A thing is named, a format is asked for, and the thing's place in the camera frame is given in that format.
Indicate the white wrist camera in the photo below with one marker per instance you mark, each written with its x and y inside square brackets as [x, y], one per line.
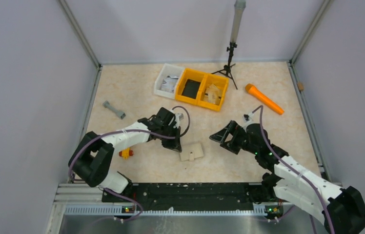
[248, 118]
[178, 118]

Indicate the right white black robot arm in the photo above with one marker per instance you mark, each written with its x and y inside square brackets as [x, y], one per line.
[341, 210]

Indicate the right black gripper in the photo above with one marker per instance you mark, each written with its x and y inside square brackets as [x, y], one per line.
[221, 136]

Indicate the black tripod with grey pole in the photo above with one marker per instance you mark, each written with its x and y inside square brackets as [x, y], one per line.
[239, 8]

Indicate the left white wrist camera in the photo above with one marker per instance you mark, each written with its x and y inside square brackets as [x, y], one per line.
[178, 118]

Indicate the grey slotted cable duct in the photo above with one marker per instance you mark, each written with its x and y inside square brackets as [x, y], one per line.
[117, 210]

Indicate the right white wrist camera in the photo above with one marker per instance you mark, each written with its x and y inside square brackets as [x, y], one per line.
[248, 118]

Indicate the yellow red toy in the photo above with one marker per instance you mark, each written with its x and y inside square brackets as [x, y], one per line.
[126, 153]

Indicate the beige card holder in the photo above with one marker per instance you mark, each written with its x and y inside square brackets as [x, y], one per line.
[191, 152]

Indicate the black pad in bin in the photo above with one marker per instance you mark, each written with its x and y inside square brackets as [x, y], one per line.
[191, 89]

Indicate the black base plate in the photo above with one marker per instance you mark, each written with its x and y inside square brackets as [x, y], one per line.
[241, 196]

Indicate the grey dumbbell-shaped part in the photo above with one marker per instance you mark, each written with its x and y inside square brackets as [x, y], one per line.
[120, 114]

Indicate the white plastic bin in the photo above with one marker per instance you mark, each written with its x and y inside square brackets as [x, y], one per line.
[167, 70]

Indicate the yellow bin with beige parts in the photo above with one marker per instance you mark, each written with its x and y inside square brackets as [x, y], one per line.
[222, 83]

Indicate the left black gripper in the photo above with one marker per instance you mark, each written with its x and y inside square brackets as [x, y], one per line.
[174, 144]

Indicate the orange flashlight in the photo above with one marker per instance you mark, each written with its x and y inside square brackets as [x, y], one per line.
[253, 90]

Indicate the beige parts in bin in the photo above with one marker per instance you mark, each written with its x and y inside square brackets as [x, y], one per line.
[212, 94]

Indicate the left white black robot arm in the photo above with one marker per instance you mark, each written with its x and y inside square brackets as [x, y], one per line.
[92, 158]

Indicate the yellow bin with black pad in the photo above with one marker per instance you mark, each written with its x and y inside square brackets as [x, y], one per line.
[194, 75]

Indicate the papers in white bin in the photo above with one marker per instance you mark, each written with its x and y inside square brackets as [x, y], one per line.
[169, 83]

